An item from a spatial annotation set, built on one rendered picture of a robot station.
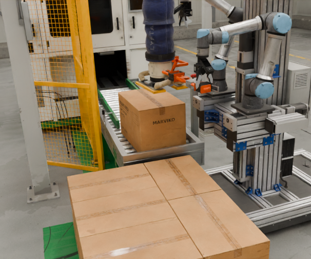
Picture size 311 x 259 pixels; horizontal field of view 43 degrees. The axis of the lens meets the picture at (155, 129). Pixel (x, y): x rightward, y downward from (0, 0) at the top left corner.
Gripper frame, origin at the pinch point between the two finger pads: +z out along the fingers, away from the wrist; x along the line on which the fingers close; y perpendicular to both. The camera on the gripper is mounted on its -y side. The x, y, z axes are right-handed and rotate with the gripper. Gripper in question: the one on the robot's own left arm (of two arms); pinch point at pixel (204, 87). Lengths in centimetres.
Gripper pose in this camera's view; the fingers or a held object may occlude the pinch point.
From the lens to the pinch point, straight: 253.4
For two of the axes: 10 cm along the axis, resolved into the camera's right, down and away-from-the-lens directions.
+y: -4.4, -3.2, 8.4
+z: 0.4, 9.3, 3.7
